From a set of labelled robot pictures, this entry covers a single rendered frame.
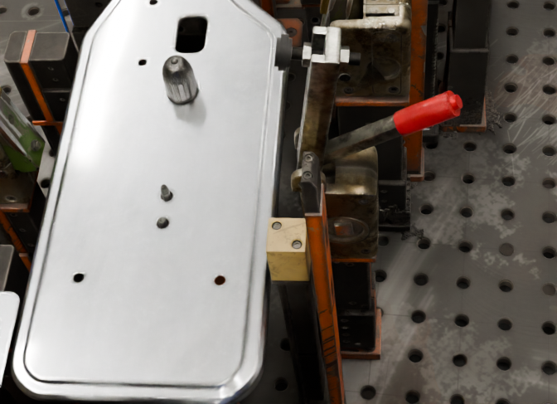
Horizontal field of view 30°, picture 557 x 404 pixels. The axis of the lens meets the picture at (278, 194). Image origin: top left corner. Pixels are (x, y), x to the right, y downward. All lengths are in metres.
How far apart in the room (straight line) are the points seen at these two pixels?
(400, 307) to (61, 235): 0.44
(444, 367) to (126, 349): 0.43
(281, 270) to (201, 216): 0.12
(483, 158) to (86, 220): 0.57
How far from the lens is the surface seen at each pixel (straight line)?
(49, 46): 1.15
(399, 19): 1.01
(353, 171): 0.92
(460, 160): 1.36
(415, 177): 1.33
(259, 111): 1.03
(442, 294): 1.25
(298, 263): 0.88
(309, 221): 0.78
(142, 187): 1.00
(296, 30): 1.49
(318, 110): 0.83
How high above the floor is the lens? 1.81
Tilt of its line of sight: 57 degrees down
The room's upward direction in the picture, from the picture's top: 10 degrees counter-clockwise
